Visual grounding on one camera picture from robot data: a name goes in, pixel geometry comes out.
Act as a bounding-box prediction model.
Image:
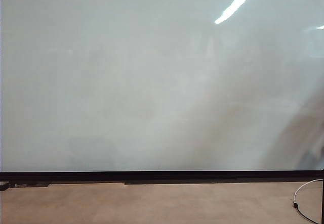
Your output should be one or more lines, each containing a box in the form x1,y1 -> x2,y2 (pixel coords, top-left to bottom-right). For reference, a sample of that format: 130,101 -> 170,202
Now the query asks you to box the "long black pen tray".
124,179 -> 324,186

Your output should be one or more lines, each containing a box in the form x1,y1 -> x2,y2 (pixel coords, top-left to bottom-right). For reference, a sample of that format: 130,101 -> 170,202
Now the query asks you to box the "short black pen tray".
14,182 -> 51,188

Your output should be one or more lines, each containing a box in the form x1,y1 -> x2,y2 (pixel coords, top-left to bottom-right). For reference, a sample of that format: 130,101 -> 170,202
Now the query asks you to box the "white glass whiteboard black frame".
0,0 -> 324,182

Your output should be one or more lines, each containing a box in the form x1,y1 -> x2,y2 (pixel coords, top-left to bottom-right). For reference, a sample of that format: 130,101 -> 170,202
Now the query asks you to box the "white cable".
293,178 -> 324,204

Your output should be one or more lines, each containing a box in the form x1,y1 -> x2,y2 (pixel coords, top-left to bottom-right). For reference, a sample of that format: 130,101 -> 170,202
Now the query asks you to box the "black cable with plug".
292,202 -> 321,224

